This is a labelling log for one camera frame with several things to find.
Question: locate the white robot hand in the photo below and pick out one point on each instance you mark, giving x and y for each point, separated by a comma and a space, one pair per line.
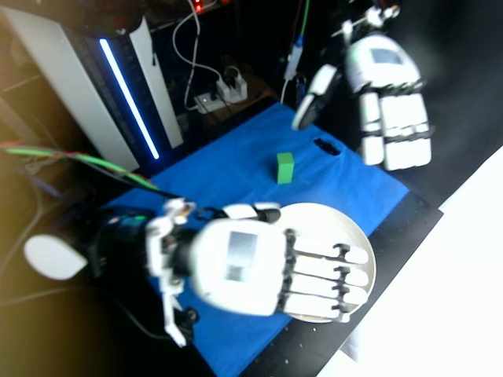
251, 275
385, 78

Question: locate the green cube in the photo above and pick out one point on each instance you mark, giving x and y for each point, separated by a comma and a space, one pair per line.
285, 169

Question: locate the white round plate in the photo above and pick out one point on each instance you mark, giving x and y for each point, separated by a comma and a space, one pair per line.
334, 224

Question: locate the white and blue connector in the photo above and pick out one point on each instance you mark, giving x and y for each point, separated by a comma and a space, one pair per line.
294, 59

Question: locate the blue cloth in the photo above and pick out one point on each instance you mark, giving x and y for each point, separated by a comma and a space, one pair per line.
236, 173

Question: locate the white power strip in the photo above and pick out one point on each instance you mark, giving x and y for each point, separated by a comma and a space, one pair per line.
230, 88

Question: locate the white column with blue light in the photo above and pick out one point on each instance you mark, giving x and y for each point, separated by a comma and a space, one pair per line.
59, 78

